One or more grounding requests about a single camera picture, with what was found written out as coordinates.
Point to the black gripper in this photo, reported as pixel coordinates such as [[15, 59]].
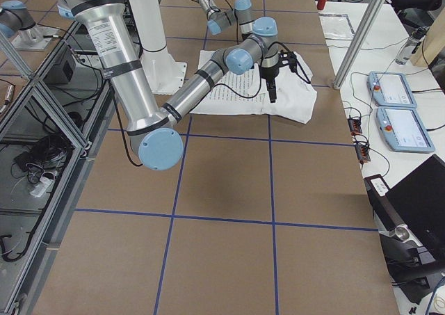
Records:
[[269, 73]]

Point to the white long-sleeve printed shirt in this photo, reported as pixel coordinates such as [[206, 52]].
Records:
[[247, 94]]

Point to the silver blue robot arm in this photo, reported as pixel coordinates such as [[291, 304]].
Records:
[[218, 19], [129, 38]]

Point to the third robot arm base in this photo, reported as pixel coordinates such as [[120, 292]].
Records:
[[17, 20]]

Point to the clear plastic sheet mat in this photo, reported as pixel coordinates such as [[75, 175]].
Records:
[[336, 26]]

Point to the orange black circuit board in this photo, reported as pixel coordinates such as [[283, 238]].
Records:
[[355, 125]]

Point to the upper blue teach pendant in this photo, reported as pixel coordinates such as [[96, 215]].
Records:
[[391, 89]]

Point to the blue teach pendant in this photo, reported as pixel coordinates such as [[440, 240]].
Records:
[[403, 130], [391, 89]]

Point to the lower blue teach pendant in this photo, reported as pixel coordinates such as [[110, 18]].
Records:
[[403, 130]]

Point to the black white remote box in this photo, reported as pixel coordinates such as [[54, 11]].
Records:
[[376, 186]]

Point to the black laptop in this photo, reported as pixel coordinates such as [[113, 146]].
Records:
[[419, 201]]

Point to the silver metal cylinder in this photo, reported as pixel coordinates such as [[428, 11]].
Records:
[[402, 233]]

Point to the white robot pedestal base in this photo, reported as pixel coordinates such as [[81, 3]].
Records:
[[164, 73]]

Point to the aluminium frame post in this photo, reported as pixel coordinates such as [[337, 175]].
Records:
[[370, 14]]

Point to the aluminium side frame rail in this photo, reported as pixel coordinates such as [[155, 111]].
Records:
[[50, 135]]

